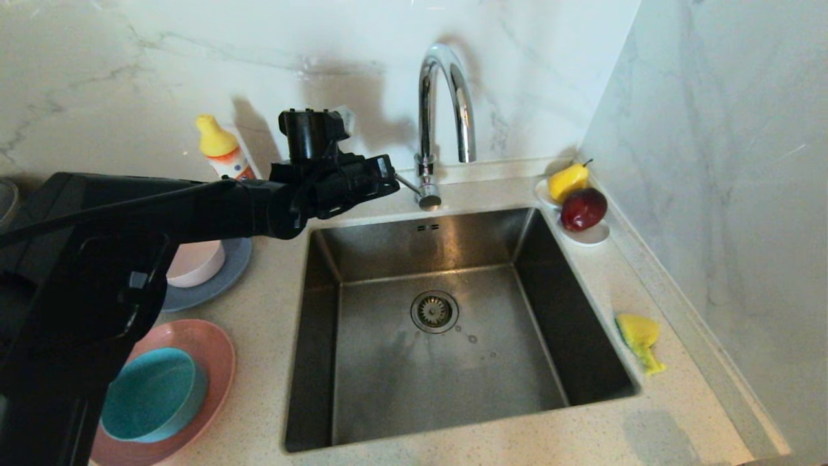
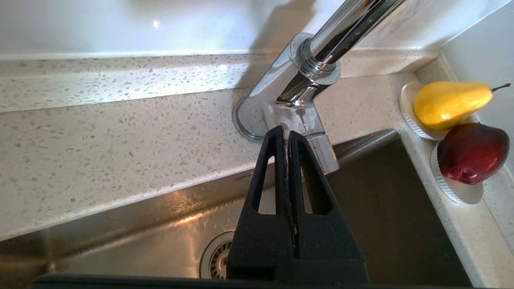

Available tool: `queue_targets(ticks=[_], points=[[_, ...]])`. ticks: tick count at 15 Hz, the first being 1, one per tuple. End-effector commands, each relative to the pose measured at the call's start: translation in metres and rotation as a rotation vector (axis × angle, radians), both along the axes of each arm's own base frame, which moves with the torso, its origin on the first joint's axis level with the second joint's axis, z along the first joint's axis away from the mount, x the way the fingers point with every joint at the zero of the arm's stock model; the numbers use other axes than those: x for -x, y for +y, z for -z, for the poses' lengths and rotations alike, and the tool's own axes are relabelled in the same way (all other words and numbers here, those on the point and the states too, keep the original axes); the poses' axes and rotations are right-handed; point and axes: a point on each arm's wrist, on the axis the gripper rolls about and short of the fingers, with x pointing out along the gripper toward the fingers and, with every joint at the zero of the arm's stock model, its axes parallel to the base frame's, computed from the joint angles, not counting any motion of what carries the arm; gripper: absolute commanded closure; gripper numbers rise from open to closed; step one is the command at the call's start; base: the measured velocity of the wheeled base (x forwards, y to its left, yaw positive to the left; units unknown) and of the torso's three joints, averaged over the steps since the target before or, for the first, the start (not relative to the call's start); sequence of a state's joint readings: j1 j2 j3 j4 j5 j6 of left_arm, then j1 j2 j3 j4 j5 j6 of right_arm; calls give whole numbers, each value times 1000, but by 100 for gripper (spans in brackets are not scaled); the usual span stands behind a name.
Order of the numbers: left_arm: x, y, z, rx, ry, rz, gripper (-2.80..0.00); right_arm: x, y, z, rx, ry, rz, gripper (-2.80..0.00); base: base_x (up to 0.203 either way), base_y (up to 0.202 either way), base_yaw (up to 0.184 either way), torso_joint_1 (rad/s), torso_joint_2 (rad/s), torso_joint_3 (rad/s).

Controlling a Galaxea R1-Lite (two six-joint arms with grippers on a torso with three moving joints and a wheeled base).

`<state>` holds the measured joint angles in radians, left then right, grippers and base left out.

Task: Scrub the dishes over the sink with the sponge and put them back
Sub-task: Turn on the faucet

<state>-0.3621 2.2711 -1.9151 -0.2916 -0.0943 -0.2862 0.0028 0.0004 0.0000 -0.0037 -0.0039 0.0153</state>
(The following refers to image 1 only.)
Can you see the pale pink bowl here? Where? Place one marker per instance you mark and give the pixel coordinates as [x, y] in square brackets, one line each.
[197, 265]

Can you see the orange dish soap bottle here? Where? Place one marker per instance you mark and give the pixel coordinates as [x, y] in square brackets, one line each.
[217, 145]

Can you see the stainless steel sink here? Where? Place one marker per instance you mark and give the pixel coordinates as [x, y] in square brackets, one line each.
[453, 388]

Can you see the teal bowl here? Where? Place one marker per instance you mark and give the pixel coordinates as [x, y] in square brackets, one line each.
[155, 396]

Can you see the yellow pear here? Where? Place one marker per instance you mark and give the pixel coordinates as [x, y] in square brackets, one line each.
[567, 182]

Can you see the pink plate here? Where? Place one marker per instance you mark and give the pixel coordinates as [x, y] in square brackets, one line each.
[217, 353]

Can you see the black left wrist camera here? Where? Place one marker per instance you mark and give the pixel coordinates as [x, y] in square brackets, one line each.
[310, 136]

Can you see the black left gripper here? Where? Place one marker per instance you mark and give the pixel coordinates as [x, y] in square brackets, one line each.
[330, 184]

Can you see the blue grey plate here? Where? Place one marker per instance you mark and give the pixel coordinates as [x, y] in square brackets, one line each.
[220, 288]

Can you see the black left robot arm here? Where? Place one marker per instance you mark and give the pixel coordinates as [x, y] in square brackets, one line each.
[97, 291]

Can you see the dark red apple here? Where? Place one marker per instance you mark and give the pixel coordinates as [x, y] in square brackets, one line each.
[583, 209]

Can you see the round metal drain strainer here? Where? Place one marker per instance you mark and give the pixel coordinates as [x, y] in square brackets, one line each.
[434, 311]

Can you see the yellow green sponge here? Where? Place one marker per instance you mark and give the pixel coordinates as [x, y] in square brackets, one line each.
[638, 331]

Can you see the chrome gooseneck faucet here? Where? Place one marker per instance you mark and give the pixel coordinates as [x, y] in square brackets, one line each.
[425, 116]

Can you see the small white dish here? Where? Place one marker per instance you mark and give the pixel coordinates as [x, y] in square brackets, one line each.
[590, 238]

